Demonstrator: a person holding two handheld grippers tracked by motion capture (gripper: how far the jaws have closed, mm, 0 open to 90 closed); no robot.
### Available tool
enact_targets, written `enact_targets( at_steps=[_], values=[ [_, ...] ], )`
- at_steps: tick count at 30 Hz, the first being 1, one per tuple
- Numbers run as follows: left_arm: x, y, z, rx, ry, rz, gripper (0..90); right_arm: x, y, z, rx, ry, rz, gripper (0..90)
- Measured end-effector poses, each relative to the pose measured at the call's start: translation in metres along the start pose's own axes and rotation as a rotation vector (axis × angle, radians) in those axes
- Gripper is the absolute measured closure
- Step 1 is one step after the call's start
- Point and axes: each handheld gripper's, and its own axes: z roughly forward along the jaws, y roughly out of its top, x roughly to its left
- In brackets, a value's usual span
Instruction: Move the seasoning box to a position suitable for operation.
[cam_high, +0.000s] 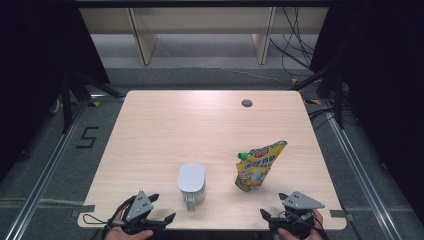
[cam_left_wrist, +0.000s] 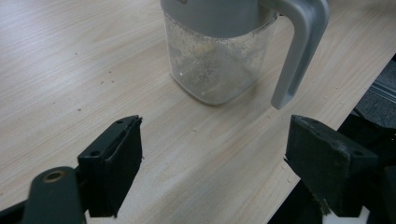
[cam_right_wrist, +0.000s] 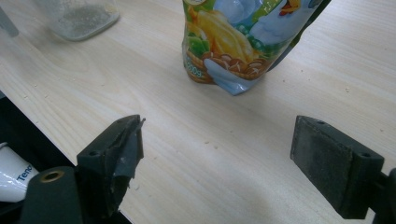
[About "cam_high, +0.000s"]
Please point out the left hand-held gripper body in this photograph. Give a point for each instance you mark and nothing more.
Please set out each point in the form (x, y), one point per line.
(139, 206)

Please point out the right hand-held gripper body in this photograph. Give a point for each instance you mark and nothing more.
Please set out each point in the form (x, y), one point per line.
(301, 201)

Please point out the yellow spout pouch green cap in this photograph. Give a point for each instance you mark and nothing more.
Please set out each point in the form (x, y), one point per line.
(256, 166)

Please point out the grey lidded seasoning container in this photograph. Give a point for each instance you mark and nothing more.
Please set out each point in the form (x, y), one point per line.
(191, 178)

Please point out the person's right hand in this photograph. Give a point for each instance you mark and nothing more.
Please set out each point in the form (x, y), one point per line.
(318, 223)

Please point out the person's left hand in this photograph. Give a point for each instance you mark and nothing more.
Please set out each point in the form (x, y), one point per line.
(126, 235)

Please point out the grey tape piece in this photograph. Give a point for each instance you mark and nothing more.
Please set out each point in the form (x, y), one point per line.
(340, 214)
(83, 210)

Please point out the black metal stand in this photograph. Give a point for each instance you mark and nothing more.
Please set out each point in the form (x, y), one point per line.
(339, 110)
(66, 106)

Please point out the grey round table grommet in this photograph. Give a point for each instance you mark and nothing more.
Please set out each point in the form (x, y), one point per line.
(247, 103)

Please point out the black curtain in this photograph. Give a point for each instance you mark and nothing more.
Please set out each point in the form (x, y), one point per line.
(33, 66)
(383, 83)

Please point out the light wooden desk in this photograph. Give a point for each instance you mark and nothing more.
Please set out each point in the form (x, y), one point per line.
(143, 46)

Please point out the metal floor rail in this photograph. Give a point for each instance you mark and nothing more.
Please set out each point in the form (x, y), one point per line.
(360, 173)
(50, 173)

